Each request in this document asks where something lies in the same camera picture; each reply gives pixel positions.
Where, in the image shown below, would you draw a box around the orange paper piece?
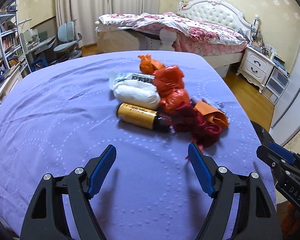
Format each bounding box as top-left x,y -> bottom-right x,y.
194,101 -> 229,129

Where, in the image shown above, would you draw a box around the yellow spray can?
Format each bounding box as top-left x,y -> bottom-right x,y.
116,103 -> 171,133

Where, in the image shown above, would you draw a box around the dark red wrapper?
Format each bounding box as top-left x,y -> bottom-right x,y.
171,104 -> 223,150

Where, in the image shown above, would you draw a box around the orange plastic bag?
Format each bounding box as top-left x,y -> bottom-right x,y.
138,54 -> 165,75

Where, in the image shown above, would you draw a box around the light blue desk chair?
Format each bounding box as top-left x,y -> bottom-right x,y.
53,20 -> 82,63

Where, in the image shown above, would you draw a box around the beige curtains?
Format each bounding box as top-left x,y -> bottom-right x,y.
55,0 -> 160,47

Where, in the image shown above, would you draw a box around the white sliding wardrobe door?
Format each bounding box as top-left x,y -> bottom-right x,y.
270,46 -> 300,146

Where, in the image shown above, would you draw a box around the blue bag on floor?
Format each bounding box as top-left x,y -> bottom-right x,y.
30,57 -> 49,72

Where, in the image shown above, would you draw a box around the white bookshelf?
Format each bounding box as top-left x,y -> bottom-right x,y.
0,0 -> 31,77

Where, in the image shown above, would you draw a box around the white bed frame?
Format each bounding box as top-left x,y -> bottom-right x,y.
95,0 -> 253,77

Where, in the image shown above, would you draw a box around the white tissue wad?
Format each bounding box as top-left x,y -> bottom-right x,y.
113,80 -> 161,110

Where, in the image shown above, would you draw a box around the white printed wrapper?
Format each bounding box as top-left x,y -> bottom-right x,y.
109,72 -> 154,90

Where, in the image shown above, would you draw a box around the study desk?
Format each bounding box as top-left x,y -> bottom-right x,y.
19,29 -> 56,65

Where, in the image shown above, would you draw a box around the white nightstand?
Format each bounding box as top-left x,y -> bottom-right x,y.
236,46 -> 275,94

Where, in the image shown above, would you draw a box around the plastic drawer unit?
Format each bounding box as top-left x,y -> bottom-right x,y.
262,66 -> 289,105

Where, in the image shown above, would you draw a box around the red plastic bag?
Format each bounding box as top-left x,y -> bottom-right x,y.
154,65 -> 190,115

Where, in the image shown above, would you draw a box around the black lined trash bin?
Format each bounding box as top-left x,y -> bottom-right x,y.
250,120 -> 275,147

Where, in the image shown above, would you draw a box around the floral pink quilt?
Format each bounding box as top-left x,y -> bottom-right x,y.
97,12 -> 248,56

